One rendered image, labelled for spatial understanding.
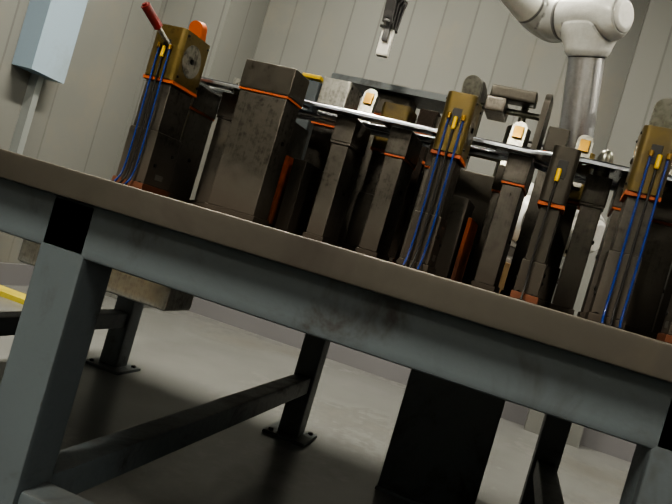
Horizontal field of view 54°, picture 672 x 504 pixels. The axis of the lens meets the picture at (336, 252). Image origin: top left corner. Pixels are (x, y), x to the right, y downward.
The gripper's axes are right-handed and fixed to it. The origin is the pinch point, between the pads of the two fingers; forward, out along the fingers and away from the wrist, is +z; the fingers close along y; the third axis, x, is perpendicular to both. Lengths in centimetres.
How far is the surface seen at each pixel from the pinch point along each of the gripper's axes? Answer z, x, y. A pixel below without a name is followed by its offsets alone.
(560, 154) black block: 26, 49, 36
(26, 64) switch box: 9, -204, -100
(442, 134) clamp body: 27, 27, 37
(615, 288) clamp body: 47, 64, 40
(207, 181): 46, -30, 15
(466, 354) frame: 61, 45, 79
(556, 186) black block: 32, 50, 36
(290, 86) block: 23.4, -6.3, 34.7
